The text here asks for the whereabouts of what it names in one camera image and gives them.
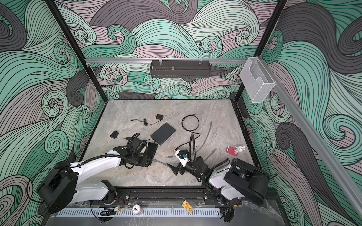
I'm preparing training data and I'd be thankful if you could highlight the black wall power adapter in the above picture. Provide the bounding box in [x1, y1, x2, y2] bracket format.
[156, 114, 164, 120]

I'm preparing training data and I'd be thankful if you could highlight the black corner frame post right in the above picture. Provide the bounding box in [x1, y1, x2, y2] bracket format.
[234, 1, 287, 103]

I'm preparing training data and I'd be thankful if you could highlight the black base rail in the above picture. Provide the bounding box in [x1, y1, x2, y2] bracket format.
[93, 186, 227, 206]

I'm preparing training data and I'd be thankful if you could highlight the large black switch box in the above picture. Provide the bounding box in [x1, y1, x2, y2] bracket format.
[150, 123, 176, 145]

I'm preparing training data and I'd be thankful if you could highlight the pink toy with white bunny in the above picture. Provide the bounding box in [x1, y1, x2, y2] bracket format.
[226, 145, 246, 156]

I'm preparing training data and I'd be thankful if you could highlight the yellow tag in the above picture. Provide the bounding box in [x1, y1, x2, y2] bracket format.
[182, 200, 194, 214]

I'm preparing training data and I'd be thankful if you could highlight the white slotted cable duct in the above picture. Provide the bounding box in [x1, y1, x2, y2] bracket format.
[56, 207, 221, 218]

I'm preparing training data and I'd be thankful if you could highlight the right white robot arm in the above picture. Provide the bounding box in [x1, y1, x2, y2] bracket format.
[167, 156, 271, 205]

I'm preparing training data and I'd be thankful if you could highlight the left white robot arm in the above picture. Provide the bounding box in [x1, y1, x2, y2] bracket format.
[37, 143, 158, 214]

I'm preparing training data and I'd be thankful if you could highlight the black corner frame post left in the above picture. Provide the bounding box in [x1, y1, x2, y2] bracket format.
[45, 0, 108, 104]

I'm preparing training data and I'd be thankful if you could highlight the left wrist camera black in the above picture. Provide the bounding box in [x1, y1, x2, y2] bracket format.
[127, 138, 147, 154]

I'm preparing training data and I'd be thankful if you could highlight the clear plastic wall bin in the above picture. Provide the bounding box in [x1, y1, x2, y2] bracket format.
[240, 57, 275, 103]

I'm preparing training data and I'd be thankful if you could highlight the black perforated wall tray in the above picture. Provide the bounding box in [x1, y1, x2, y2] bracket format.
[150, 61, 211, 80]

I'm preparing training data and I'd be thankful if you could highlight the aluminium wall rail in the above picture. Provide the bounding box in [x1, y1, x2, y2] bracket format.
[85, 57, 247, 65]

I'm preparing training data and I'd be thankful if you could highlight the black corner frame post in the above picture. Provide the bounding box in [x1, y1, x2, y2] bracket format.
[234, 1, 287, 103]
[45, 0, 108, 104]

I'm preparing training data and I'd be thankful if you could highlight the black looped usb cable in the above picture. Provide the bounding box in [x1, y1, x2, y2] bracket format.
[174, 114, 201, 151]

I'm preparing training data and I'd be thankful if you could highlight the black adapter cable with barrel plug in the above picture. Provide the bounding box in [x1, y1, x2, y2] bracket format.
[130, 118, 163, 127]

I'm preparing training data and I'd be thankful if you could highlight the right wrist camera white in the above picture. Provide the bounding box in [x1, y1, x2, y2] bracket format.
[174, 149, 190, 168]

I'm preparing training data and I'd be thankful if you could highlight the small black ribbed switch box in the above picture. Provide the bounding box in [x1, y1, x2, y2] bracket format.
[146, 142, 158, 166]

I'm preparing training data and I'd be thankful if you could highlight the grey ethernet cable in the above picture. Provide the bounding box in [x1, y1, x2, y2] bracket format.
[152, 121, 213, 170]

